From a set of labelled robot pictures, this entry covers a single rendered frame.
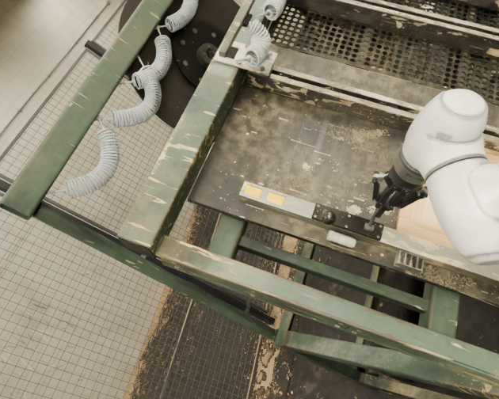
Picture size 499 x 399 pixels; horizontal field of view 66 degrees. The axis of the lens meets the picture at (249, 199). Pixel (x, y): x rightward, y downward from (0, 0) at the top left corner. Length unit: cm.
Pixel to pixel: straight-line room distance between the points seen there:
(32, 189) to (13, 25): 567
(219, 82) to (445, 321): 97
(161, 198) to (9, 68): 556
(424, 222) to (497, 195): 58
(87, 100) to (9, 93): 479
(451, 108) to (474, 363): 67
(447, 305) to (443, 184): 60
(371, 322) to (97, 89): 120
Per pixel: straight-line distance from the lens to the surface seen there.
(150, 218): 106
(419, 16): 169
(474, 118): 70
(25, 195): 141
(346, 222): 112
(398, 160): 83
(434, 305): 122
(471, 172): 69
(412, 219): 122
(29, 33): 697
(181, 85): 178
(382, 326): 107
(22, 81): 645
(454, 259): 120
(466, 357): 114
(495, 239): 67
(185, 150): 114
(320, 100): 135
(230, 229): 116
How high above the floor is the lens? 212
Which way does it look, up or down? 25 degrees down
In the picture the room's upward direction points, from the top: 56 degrees counter-clockwise
